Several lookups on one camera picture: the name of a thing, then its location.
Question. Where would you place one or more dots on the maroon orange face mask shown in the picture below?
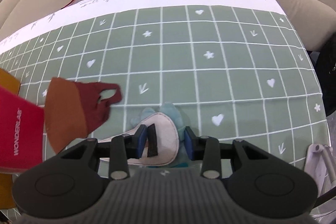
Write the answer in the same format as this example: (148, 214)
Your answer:
(74, 109)

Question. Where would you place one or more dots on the pink box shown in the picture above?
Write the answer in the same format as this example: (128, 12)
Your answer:
(26, 123)

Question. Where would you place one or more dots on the green grid tablecloth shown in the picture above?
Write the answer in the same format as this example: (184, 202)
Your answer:
(235, 69)

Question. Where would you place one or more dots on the blue plush eye mask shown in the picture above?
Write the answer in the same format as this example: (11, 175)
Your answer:
(169, 127)

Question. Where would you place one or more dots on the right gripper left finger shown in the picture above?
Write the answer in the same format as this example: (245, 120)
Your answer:
(123, 148)

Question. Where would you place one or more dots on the orange white storage box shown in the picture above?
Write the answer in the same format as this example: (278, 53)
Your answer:
(12, 85)

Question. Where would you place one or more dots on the white folding chair frame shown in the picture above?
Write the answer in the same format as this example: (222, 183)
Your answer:
(320, 165)

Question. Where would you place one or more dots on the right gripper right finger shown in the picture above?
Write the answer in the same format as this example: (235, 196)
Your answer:
(205, 149)

